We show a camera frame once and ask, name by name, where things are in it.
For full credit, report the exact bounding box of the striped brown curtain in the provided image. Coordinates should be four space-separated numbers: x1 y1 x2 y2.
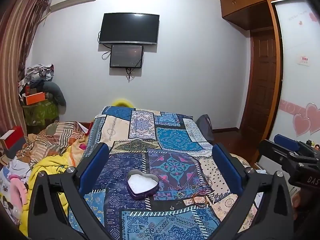
1 0 49 134

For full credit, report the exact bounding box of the purple heart-shaped tin box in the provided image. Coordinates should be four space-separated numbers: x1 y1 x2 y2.
126 170 159 200

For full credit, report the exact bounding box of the red beaded bracelet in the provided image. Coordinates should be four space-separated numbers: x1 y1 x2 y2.
191 189 213 207

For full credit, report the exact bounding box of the yellow blanket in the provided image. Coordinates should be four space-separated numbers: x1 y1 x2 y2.
19 152 69 237

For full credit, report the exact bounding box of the dark grey pillow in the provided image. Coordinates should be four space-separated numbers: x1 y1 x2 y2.
42 81 66 107

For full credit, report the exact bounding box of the red and white box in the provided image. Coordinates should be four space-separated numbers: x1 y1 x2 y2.
1 126 26 159

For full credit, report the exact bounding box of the pile of clothes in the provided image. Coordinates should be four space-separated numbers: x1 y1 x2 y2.
18 64 54 91

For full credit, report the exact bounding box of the small black wall monitor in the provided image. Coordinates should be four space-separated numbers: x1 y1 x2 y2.
110 44 144 68

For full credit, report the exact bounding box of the wooden door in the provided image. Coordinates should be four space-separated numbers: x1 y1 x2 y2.
240 28 277 145

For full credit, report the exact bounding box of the striped orange blanket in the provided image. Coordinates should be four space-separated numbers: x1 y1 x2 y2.
16 121 86 167

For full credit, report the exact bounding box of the yellow round object behind bed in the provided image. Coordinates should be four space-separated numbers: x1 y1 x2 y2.
112 99 134 108

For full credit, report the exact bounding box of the wooden overhead cabinet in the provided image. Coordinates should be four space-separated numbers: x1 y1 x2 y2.
220 0 273 30

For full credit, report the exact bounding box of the orange box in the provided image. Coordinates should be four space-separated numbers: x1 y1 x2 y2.
22 92 46 106

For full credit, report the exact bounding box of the pink plush toy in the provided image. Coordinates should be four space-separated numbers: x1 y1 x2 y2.
8 174 28 218

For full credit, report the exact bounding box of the black wall television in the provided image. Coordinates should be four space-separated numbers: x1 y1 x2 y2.
99 12 159 45

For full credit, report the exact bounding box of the blue patchwork bedspread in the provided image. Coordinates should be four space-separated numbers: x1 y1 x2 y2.
68 105 263 240

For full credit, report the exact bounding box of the green cloth covered box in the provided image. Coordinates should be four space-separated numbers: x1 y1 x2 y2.
23 99 59 126

